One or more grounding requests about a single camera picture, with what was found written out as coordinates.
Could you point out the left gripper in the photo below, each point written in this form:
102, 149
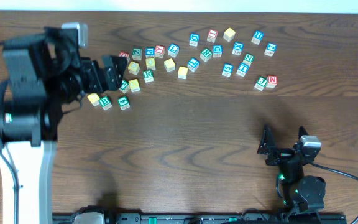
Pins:
95, 74

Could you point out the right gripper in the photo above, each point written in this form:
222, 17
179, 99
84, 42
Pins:
281, 154

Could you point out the green B block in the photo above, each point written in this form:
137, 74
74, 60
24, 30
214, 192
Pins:
105, 103

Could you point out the green r block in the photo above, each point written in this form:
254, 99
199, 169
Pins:
206, 54
148, 76

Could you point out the yellow O block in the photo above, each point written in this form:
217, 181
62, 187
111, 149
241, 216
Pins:
150, 63
182, 72

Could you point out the blue T block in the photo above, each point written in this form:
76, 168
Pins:
242, 69

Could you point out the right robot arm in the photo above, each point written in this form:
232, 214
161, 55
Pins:
301, 193

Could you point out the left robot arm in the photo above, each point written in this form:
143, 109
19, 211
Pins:
46, 71

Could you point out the green J block left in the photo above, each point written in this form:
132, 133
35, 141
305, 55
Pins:
124, 86

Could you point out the green j block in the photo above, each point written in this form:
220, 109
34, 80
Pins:
261, 83
124, 86

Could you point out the yellow C block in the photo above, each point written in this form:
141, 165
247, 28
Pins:
133, 68

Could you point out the red U block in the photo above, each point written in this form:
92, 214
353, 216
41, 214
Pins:
125, 55

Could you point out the yellow K block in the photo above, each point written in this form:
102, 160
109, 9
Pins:
134, 85

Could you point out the green Z block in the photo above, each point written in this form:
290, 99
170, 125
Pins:
137, 54

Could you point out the green 4 block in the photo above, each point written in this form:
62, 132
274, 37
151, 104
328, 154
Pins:
123, 103

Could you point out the yellow block far left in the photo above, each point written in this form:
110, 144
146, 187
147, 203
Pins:
93, 99

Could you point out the blue P block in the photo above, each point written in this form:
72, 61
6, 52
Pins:
149, 52

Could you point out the red A block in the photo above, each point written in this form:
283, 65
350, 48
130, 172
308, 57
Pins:
159, 51

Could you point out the yellow S block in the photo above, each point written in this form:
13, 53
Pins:
169, 65

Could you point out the red M block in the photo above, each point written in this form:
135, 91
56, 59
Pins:
271, 81

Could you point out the green J block right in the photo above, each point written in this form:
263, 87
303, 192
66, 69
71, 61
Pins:
261, 83

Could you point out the blue L block upper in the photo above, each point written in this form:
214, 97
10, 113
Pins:
173, 50

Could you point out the blue l block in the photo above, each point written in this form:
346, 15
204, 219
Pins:
193, 64
173, 50

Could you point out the blue L block lower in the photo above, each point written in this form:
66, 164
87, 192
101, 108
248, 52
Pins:
193, 64

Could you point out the blue D block upper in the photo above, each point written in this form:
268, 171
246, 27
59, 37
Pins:
194, 39

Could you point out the blue d block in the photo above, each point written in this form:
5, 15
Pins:
194, 39
217, 51

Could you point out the green N block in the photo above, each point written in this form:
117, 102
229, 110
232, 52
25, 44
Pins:
248, 59

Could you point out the blue 5 block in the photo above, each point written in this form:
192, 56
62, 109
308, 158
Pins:
227, 70

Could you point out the blue 2 block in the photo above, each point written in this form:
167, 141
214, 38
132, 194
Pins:
270, 49

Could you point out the blue X block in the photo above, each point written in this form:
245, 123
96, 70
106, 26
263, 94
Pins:
237, 48

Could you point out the blue D block lower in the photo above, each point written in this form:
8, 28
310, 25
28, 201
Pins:
217, 51

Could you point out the red I block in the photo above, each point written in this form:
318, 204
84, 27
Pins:
212, 36

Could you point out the blue H block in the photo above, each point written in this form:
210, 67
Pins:
257, 37

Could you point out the yellow block top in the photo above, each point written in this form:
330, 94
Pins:
229, 34

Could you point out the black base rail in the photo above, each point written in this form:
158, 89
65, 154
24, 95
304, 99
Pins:
92, 214

